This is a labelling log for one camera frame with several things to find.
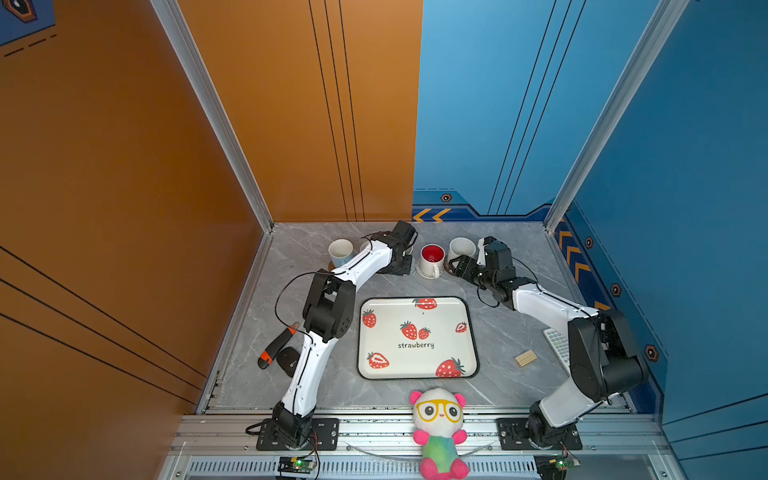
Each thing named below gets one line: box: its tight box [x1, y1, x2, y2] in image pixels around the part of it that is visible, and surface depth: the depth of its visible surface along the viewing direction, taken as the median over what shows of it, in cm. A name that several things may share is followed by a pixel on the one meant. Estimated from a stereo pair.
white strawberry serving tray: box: [357, 296, 480, 379], surface depth 92 cm
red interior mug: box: [419, 243, 445, 279], surface depth 103 cm
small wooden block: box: [514, 349, 538, 368], surface depth 86 cm
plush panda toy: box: [410, 388, 470, 480], surface depth 71 cm
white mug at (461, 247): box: [447, 237, 477, 267], surface depth 104 cm
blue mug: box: [328, 238, 355, 268], surface depth 101 cm
